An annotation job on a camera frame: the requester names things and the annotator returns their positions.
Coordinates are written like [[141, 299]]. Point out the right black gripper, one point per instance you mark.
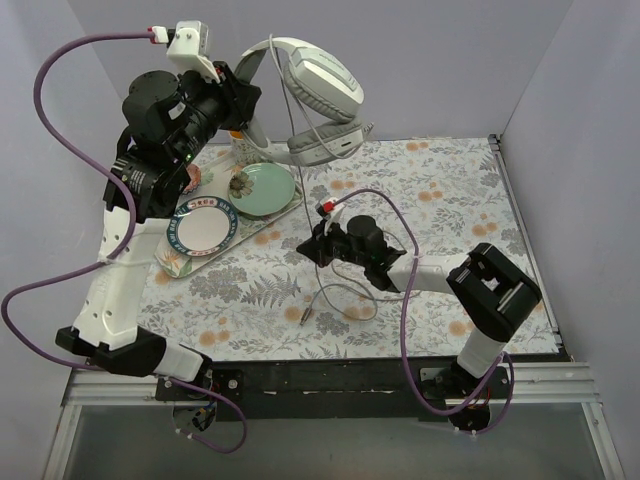
[[323, 244]]

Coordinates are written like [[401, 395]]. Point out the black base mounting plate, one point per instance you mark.
[[326, 389]]

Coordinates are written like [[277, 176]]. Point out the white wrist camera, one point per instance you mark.
[[330, 211], [188, 50]]

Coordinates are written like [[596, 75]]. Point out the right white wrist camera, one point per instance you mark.
[[330, 211]]

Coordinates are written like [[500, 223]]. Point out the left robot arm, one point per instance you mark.
[[139, 203]]

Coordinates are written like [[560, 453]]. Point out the leaf print tray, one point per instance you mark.
[[216, 173]]

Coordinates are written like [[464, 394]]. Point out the white floral mug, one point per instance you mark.
[[243, 152]]

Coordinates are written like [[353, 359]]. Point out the white blue-rimmed plate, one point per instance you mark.
[[202, 226]]

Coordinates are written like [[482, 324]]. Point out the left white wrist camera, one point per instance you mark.
[[188, 50]]

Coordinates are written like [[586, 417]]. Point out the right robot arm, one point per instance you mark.
[[497, 296]]

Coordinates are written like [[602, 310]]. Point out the aluminium frame rail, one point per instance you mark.
[[551, 426]]

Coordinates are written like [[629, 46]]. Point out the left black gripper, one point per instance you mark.
[[239, 95]]

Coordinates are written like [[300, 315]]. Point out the green floral plate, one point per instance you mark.
[[261, 189]]

